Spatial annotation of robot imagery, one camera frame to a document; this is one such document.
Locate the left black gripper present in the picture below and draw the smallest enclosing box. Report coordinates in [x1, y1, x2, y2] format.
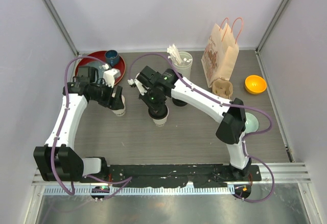
[90, 79, 124, 110]

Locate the stack of white paper cups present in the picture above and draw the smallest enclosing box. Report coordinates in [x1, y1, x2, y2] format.
[112, 95, 126, 117]

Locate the stack of black cup lids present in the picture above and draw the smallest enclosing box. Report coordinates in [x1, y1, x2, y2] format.
[172, 98, 187, 107]

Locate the white paper cup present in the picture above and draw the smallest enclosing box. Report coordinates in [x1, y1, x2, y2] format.
[152, 112, 169, 126]

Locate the black cup lid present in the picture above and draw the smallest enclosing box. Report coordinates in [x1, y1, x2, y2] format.
[148, 105, 169, 120]

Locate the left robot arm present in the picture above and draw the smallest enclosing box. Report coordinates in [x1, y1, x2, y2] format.
[33, 65, 125, 183]

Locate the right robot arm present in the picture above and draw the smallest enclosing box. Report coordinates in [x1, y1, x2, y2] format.
[133, 66, 251, 181]

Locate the white cylindrical straw holder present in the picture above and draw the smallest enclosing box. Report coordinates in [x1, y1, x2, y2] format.
[172, 51, 193, 80]

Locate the blue-grey ceramic plate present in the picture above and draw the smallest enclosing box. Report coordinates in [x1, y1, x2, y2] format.
[86, 60, 104, 71]

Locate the dark blue ceramic mug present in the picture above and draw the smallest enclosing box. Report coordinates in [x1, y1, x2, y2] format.
[105, 50, 120, 67]

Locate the white wrapped straws bundle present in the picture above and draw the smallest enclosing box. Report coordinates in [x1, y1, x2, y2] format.
[167, 44, 193, 66]

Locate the red round tray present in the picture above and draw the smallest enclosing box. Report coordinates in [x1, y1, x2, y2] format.
[75, 51, 126, 85]

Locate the brown pulp cup carrier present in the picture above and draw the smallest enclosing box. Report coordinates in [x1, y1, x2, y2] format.
[212, 79, 233, 99]

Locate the printed kraft paper bag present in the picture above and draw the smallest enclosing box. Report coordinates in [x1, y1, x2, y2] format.
[201, 17, 244, 87]

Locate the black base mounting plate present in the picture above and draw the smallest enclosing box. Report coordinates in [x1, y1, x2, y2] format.
[95, 164, 262, 188]

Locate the pale green ceramic bowl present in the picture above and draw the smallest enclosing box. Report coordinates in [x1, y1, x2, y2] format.
[245, 112, 259, 133]

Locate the orange plastic bowl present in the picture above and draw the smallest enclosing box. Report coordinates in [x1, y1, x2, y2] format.
[245, 75, 267, 95]

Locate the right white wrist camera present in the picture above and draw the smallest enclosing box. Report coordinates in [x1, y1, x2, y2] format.
[127, 74, 147, 96]

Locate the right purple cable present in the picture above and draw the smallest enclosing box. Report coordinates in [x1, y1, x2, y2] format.
[128, 52, 275, 206]

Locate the purple cable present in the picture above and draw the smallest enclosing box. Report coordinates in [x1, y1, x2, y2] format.
[128, 52, 275, 206]
[50, 56, 132, 200]

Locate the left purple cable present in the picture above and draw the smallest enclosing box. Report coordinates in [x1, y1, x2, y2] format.
[50, 56, 132, 200]

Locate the aluminium frame rail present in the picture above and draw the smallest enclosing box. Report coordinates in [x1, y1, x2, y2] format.
[32, 162, 312, 196]

